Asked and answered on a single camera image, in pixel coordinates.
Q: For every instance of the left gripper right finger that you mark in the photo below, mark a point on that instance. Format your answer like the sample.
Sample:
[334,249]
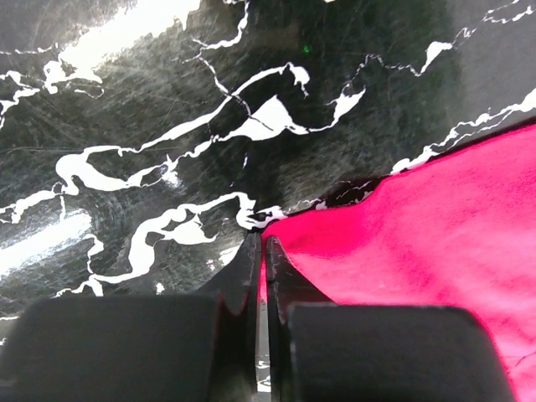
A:
[285,285]

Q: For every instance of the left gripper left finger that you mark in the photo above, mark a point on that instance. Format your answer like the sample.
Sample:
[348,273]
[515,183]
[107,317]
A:
[233,373]

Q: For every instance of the pink t shirt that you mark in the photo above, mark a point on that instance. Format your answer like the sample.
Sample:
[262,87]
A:
[457,231]

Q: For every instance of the black marble pattern mat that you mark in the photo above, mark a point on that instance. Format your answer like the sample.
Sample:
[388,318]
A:
[141,141]

